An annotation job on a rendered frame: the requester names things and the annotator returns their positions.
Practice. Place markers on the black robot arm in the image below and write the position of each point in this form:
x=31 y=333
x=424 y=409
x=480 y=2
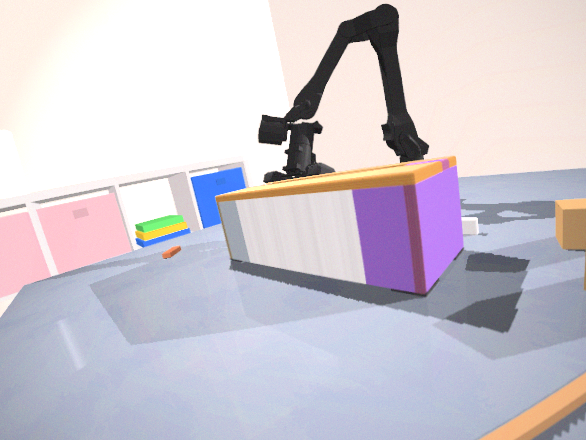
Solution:
x=381 y=27

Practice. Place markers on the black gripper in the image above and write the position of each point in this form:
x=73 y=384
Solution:
x=298 y=165

